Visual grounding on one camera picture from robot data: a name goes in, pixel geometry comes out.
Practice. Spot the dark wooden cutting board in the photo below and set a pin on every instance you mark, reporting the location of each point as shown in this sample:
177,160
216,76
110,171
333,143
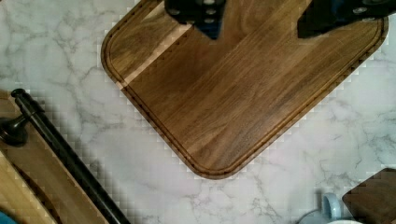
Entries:
219,103

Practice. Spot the black drawer handle bar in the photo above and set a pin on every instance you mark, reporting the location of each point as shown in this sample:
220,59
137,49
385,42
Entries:
19,102

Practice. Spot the light blue mug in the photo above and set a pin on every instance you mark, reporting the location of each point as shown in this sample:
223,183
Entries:
330,213

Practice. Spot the wooden drawer box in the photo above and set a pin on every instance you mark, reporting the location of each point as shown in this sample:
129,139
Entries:
46,176

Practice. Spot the small dark wooden block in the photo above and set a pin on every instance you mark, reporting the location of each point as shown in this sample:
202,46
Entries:
373,201

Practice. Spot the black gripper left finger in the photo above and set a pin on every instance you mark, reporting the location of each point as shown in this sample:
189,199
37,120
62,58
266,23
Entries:
204,15

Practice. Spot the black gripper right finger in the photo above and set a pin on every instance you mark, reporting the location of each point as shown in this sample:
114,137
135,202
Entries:
323,16

